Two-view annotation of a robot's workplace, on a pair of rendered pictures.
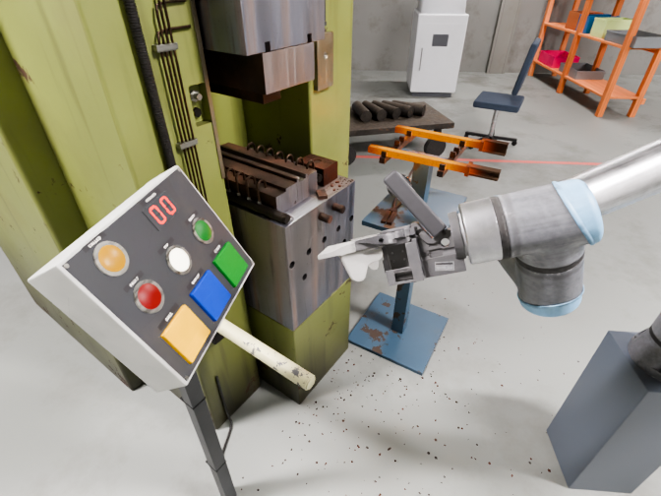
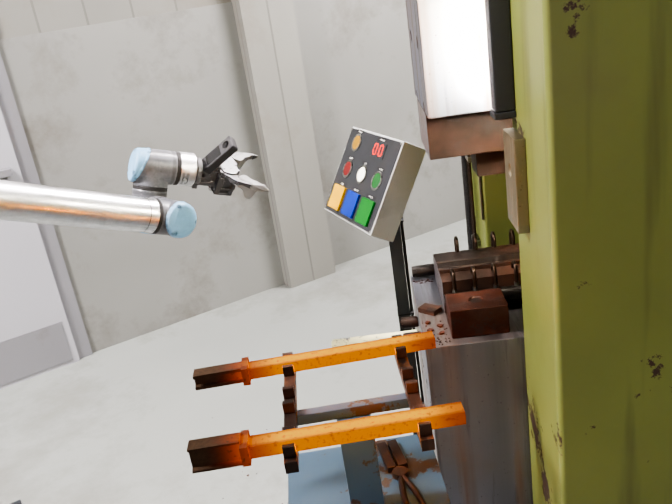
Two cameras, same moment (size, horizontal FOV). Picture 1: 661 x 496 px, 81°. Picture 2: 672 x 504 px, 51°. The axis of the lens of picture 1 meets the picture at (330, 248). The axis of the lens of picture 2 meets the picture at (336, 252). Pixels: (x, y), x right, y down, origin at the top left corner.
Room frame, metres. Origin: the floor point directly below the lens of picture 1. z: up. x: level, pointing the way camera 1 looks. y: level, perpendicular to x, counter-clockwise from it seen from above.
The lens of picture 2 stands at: (2.27, -0.89, 1.65)
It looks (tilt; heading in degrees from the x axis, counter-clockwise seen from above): 21 degrees down; 148
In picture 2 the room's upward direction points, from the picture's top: 9 degrees counter-clockwise
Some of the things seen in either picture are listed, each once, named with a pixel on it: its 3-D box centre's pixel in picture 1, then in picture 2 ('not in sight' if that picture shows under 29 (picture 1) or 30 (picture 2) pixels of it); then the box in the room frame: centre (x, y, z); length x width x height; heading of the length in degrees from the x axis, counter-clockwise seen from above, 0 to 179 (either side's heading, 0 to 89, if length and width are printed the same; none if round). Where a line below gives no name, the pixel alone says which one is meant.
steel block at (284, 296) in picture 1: (267, 230); (542, 376); (1.26, 0.25, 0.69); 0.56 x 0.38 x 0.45; 54
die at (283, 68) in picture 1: (234, 58); (520, 114); (1.21, 0.27, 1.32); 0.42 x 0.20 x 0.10; 54
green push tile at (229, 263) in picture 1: (229, 265); (366, 212); (0.66, 0.22, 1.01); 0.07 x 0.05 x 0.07; 169
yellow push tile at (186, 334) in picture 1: (185, 334); (338, 197); (0.46, 0.26, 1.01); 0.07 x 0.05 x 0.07; 169
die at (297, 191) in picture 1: (250, 173); (528, 267); (1.21, 0.27, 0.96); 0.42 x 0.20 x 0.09; 54
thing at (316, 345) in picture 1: (276, 313); not in sight; (1.26, 0.25, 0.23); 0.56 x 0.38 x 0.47; 54
